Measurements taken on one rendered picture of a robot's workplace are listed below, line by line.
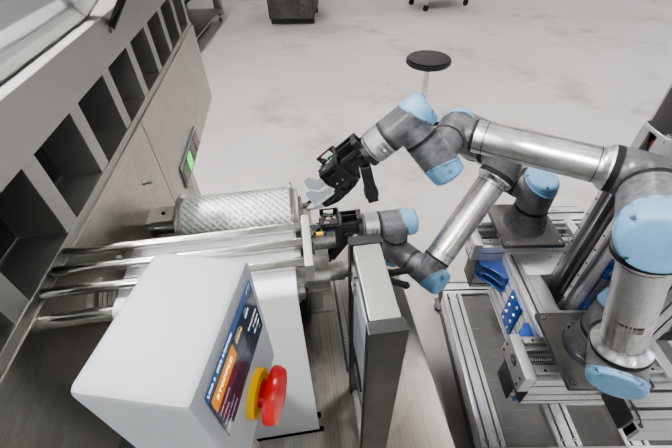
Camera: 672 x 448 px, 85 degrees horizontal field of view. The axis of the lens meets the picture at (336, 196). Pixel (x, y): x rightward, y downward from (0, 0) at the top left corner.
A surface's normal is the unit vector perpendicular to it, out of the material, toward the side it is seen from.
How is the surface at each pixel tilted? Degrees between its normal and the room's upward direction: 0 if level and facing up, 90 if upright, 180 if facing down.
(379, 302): 0
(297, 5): 90
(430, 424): 0
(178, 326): 0
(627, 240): 83
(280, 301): 90
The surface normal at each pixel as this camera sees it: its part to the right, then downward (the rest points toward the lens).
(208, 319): -0.03, -0.76
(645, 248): -0.54, 0.46
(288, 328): 0.13, 0.65
